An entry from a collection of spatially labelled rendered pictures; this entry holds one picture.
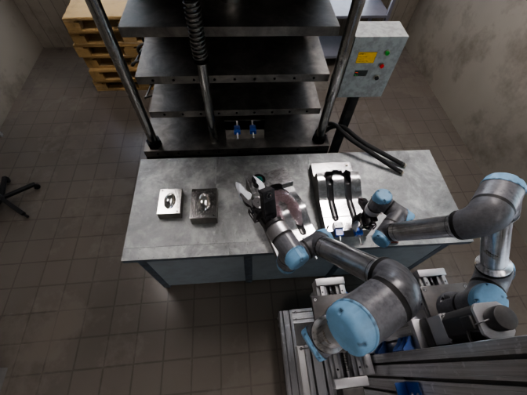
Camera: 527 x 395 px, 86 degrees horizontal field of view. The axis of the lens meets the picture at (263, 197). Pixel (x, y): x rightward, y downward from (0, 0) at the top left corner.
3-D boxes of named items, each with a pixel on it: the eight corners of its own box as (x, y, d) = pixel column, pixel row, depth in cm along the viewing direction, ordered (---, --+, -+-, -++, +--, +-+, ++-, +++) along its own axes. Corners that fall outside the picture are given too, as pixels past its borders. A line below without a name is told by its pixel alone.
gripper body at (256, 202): (245, 211, 103) (263, 237, 98) (248, 197, 96) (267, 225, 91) (263, 204, 106) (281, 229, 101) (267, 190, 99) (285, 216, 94)
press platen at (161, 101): (319, 114, 189) (321, 107, 185) (150, 117, 182) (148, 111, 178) (303, 49, 228) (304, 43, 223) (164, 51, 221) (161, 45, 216)
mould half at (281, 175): (318, 244, 161) (322, 236, 151) (276, 259, 155) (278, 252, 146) (283, 176, 185) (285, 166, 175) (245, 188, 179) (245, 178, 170)
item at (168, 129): (328, 150, 207) (329, 145, 202) (146, 157, 199) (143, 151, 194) (310, 78, 251) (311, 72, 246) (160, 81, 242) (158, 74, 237)
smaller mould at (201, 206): (217, 222, 166) (216, 217, 160) (191, 224, 165) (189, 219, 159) (218, 193, 176) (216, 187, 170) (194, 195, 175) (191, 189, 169)
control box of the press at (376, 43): (339, 188, 278) (411, 39, 153) (309, 190, 276) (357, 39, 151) (335, 171, 289) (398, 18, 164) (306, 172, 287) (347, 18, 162)
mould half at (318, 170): (366, 236, 165) (375, 226, 153) (322, 238, 163) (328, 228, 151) (347, 167, 190) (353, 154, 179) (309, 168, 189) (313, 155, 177)
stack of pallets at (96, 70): (198, 50, 390) (186, -21, 319) (196, 88, 348) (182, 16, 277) (109, 52, 381) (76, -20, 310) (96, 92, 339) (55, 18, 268)
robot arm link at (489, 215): (511, 248, 78) (379, 252, 123) (523, 222, 83) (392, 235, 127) (488, 217, 77) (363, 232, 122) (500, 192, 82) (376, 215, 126)
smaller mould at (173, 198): (182, 218, 167) (179, 212, 162) (159, 219, 166) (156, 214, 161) (183, 193, 176) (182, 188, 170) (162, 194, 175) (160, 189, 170)
